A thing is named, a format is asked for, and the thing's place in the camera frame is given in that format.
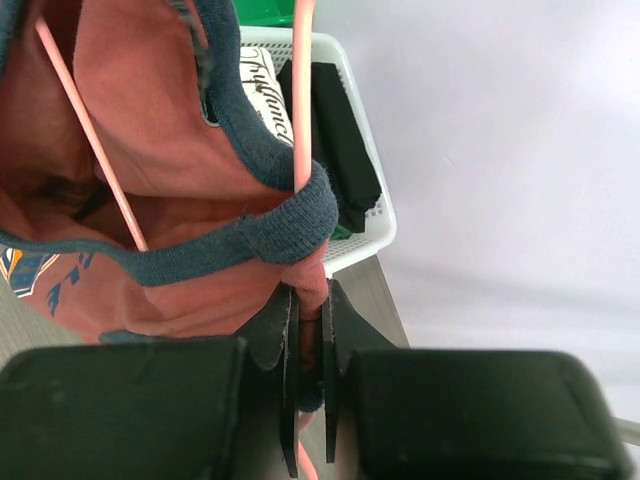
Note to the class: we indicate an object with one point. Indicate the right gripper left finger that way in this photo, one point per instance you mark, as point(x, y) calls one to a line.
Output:
point(218, 408)

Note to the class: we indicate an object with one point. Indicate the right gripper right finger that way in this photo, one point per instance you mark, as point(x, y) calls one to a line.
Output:
point(399, 413)

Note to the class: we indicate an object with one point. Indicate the red tank top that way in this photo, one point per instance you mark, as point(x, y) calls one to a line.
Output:
point(50, 181)

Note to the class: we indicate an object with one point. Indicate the green plastic tray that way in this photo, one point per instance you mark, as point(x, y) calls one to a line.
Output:
point(265, 13)

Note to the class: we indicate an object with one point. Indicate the pink wire hanger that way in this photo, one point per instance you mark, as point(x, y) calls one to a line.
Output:
point(302, 100)

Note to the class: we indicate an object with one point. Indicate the white plastic basket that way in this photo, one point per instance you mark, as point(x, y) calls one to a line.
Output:
point(381, 225)

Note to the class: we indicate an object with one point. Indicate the black folded garment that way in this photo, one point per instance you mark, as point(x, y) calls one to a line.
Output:
point(338, 145)

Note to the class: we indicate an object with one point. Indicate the white printed rolled garment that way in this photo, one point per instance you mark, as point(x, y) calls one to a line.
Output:
point(264, 92)

